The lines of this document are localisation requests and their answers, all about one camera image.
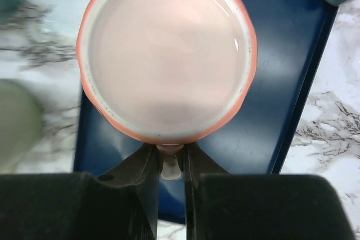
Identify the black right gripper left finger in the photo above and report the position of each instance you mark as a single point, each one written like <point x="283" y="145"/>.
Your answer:
<point x="122" y="203"/>

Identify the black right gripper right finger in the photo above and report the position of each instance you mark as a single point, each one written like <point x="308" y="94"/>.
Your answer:
<point x="220" y="205"/>

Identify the light green mug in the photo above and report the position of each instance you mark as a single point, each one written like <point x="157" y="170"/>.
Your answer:
<point x="21" y="123"/>

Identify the pink mug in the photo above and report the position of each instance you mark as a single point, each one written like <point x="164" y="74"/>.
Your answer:
<point x="167" y="72"/>

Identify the dark blue tray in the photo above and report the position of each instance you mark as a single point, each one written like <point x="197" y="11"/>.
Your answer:
<point x="291" y="37"/>

